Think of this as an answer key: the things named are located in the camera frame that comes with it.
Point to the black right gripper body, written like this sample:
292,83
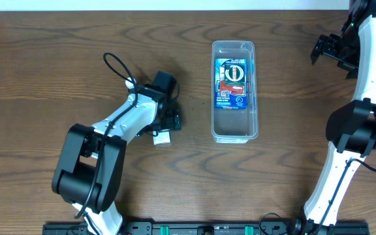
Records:
332,47

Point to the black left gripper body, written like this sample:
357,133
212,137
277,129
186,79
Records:
173,121

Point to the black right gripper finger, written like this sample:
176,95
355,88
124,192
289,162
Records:
318,48
352,74

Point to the white and green medicine box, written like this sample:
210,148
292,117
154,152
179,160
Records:
161,138

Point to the blue Kool Fever box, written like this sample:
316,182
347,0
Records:
228,101

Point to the red and green medicine box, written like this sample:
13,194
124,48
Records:
233,79

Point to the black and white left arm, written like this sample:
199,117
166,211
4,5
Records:
89,169

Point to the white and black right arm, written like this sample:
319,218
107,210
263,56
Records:
351,129

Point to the clear plastic container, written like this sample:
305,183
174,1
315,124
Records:
232,126

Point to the dark bottle with white cap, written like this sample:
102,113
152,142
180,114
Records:
130,83

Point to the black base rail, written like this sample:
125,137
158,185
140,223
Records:
266,227

